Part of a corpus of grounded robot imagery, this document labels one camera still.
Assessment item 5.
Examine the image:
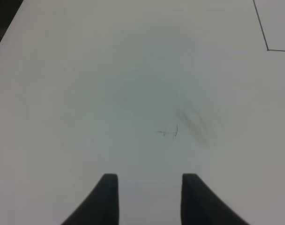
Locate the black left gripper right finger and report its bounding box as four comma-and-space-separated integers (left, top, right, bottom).
181, 173, 247, 225

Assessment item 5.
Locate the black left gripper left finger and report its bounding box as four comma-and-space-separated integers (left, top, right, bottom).
63, 173, 120, 225

